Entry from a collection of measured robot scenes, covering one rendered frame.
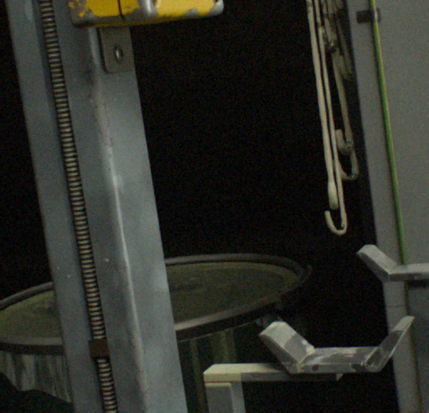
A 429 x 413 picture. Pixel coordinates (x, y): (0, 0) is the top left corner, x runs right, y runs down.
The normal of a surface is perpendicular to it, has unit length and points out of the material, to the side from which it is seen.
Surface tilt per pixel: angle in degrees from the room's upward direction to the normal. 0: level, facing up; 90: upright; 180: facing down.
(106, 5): 90
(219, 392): 90
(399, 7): 90
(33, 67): 90
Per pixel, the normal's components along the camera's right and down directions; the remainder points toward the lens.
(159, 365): 0.91, -0.08
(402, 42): -0.38, 0.18
